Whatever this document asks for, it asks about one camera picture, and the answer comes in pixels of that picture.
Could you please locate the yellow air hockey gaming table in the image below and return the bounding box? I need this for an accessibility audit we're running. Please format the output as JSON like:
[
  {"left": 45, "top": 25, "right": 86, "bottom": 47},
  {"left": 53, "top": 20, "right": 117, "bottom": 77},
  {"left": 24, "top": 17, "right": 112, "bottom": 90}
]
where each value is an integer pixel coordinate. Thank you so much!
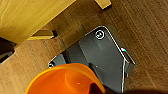
[{"left": 0, "top": 0, "right": 113, "bottom": 46}]

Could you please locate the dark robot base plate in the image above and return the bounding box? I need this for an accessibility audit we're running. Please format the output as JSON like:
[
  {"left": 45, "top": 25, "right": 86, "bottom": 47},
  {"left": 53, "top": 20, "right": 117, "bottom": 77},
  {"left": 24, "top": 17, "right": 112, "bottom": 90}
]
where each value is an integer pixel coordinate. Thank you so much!
[{"left": 47, "top": 25, "right": 136, "bottom": 94}]

